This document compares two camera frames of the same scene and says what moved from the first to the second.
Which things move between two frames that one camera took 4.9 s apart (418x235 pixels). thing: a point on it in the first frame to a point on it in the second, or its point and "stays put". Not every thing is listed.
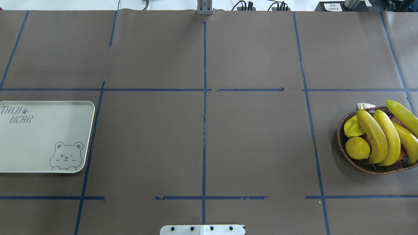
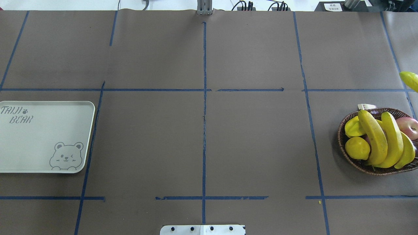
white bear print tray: (45, 136) stays put
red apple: (403, 155) to (409, 125)
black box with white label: (340, 6) stays put
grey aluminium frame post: (204, 7) stays put
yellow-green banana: (404, 116) to (410, 79)
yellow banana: (377, 139) stays put
